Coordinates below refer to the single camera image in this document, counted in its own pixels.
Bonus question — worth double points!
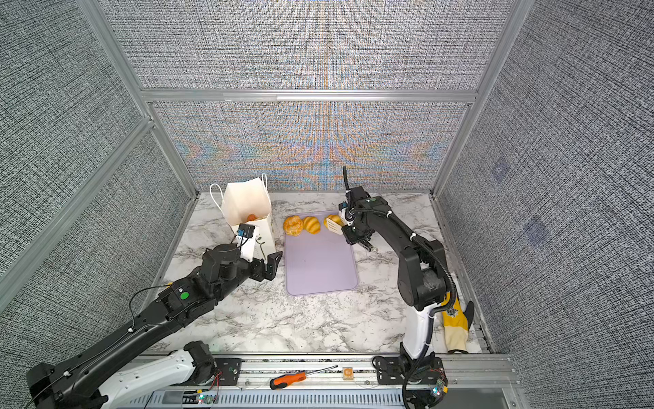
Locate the white food tongs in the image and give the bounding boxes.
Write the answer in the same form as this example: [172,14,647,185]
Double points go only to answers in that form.
[324,217,378,252]

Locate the white floral paper bag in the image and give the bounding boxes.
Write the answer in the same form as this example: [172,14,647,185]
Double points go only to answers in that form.
[209,173,276,260]

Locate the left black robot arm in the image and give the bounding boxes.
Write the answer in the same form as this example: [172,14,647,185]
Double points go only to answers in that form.
[27,244,283,408]

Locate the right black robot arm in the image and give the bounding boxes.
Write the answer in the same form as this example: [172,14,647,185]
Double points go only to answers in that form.
[339,167,457,381]

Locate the striped round bun top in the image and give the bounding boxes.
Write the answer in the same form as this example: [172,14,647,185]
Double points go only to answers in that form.
[324,215,344,228]

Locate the small striped bun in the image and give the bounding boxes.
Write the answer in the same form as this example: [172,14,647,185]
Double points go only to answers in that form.
[303,216,321,234]

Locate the lilac plastic tray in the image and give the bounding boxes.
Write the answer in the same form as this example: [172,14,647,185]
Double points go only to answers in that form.
[284,225,359,297]

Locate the yellow white object right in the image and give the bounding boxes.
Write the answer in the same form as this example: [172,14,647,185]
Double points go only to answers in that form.
[442,299,475,354]

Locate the small orange block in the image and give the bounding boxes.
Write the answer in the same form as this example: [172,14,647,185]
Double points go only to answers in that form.
[342,367,354,381]

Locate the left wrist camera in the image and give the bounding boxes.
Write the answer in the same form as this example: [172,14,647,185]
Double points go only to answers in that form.
[236,223,257,262]

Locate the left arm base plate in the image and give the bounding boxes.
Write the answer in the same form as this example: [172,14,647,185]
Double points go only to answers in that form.
[211,357,243,387]

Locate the orange handled screwdriver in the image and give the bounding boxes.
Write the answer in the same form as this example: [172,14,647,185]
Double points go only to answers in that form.
[269,365,338,390]

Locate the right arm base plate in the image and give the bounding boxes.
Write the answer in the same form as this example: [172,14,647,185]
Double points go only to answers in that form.
[371,354,449,386]

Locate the aluminium front rail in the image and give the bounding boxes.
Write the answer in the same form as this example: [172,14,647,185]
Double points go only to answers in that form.
[86,352,530,409]

